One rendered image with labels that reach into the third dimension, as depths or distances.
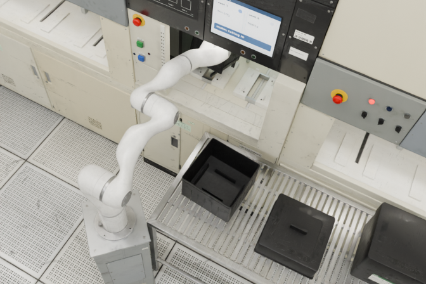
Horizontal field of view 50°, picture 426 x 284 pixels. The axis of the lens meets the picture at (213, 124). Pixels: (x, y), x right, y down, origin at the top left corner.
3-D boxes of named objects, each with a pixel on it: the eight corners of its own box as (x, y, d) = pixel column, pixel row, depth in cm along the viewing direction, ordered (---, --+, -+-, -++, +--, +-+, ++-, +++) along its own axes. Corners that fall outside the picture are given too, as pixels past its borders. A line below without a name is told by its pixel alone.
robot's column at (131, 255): (109, 299, 268) (90, 257, 205) (101, 254, 282) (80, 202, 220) (156, 285, 274) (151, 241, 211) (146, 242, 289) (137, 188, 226)
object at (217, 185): (210, 154, 240) (212, 136, 226) (255, 180, 233) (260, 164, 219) (180, 193, 226) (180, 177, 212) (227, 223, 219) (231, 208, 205)
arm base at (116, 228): (98, 245, 208) (92, 230, 193) (91, 208, 218) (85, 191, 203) (139, 234, 213) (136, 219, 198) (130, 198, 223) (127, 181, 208)
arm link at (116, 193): (92, 196, 191) (124, 215, 188) (82, 191, 180) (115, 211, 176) (154, 96, 202) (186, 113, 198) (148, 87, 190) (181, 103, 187)
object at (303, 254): (253, 251, 212) (257, 241, 201) (276, 200, 228) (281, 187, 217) (312, 280, 206) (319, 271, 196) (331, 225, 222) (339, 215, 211)
